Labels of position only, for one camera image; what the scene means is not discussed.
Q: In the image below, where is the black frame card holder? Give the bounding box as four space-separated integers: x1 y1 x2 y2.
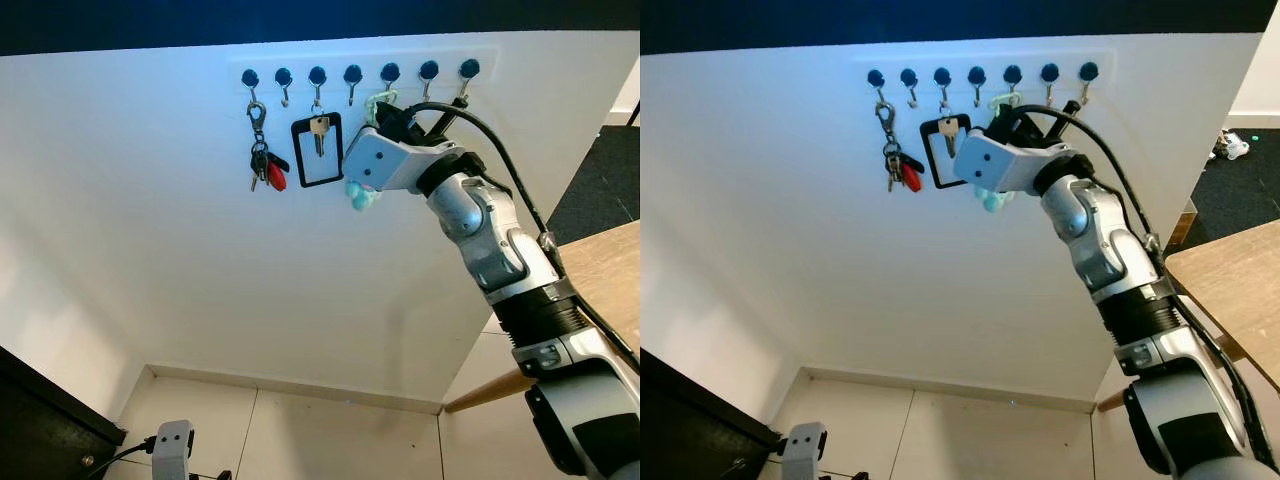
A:
919 114 973 190
290 112 344 189

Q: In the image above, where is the black cabinet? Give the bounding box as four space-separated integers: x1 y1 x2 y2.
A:
640 350 783 480
0 345 128 480

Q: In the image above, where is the black foam floor mat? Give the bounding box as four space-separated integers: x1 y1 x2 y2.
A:
545 125 641 246
1165 125 1280 251

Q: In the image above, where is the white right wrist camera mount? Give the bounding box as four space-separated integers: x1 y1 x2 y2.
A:
341 127 463 196
952 130 1071 196

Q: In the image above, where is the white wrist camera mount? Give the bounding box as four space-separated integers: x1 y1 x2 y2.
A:
152 420 196 480
952 130 1071 196
341 127 463 196
785 422 829 480

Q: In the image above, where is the teal plush keychain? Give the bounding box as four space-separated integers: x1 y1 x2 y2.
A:
975 90 1023 214
343 88 401 211

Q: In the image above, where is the light wooden table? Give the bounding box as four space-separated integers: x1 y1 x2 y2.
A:
443 220 641 414
1097 222 1280 413

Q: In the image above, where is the white hook rail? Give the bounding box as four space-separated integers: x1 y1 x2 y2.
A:
226 44 499 96
853 50 1116 96

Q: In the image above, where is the key bunch with red fob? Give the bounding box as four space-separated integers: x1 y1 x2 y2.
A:
880 103 925 193
247 100 292 193

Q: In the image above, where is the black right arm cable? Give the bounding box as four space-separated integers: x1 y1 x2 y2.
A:
398 100 641 371
1008 103 1280 401

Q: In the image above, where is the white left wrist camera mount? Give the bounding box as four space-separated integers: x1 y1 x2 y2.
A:
152 420 196 480
785 422 829 480

